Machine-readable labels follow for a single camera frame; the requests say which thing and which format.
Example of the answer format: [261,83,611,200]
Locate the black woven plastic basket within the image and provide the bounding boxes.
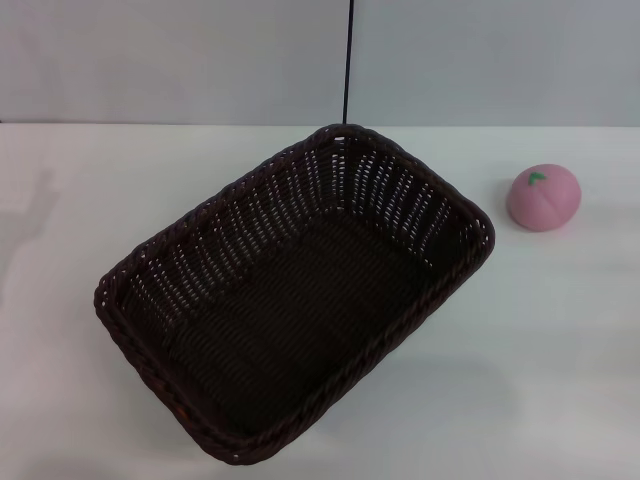
[92,122,496,462]

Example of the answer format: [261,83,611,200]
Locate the pink peach toy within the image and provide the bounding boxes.
[505,163,583,233]

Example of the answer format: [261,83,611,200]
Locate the thin black vertical cable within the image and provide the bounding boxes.
[341,0,357,125]

